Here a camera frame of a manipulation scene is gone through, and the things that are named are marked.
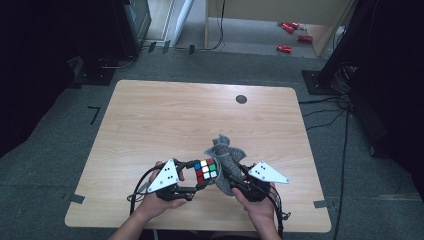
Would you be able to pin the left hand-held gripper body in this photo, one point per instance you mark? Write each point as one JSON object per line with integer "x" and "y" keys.
{"x": 165, "y": 178}

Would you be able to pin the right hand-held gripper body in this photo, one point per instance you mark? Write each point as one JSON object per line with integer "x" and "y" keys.
{"x": 266, "y": 173}

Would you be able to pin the multicoloured puzzle cube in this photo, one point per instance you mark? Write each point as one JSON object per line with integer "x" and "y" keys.
{"x": 205, "y": 170}

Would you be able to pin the grey microfibre cloth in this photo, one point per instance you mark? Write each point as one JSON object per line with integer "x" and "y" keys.
{"x": 226, "y": 156}

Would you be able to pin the person's left hand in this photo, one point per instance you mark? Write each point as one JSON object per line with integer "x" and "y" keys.
{"x": 155, "y": 205}

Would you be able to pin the person's right hand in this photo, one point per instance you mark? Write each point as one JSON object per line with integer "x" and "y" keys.
{"x": 263, "y": 213}

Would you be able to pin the round black table grommet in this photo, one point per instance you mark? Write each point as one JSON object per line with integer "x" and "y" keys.
{"x": 241, "y": 99}

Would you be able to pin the flat black stand base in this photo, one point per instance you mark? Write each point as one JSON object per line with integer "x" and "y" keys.
{"x": 95, "y": 76}
{"x": 315, "y": 85}

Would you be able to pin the red can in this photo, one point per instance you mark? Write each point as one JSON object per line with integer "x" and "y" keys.
{"x": 305, "y": 38}
{"x": 284, "y": 49}
{"x": 295, "y": 25}
{"x": 288, "y": 28}

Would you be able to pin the white board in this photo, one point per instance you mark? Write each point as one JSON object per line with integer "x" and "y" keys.
{"x": 183, "y": 20}

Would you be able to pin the black glass-front cabinet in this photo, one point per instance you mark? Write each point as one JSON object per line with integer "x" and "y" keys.
{"x": 131, "y": 23}

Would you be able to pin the black curtain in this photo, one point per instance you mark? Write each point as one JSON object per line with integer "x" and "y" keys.
{"x": 40, "y": 66}
{"x": 396, "y": 83}

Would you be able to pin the black stand post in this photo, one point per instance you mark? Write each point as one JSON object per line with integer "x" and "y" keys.
{"x": 346, "y": 36}

